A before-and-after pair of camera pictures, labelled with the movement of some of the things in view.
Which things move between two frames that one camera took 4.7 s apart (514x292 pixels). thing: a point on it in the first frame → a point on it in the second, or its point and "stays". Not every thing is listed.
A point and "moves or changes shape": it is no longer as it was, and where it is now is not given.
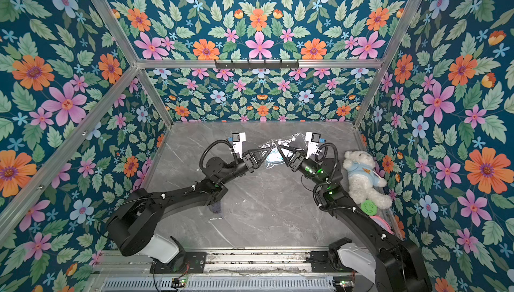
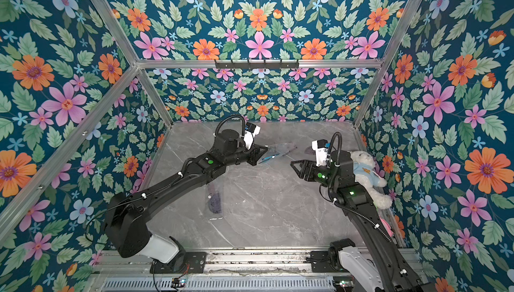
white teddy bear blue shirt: [364, 183] stays
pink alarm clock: [383, 223] stays
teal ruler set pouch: [276, 157] moves or changes shape
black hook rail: [257, 65] stays
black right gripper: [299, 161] → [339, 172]
